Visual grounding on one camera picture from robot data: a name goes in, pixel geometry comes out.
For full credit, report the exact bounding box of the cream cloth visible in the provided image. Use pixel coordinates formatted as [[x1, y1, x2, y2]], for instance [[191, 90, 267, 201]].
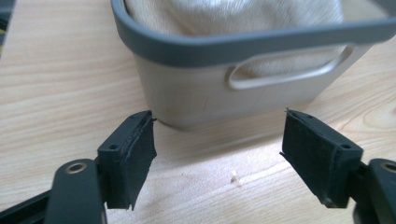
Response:
[[123, 0, 347, 78]]

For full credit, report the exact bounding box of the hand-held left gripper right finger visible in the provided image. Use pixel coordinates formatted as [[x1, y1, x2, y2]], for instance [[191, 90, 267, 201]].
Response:
[[279, 107, 364, 209]]

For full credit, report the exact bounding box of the white basket with grey rim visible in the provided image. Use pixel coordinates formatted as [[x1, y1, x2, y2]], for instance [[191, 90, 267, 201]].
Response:
[[110, 0, 396, 131]]

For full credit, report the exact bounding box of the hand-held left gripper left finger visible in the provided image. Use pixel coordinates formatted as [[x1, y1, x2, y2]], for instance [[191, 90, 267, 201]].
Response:
[[96, 109, 158, 211]]

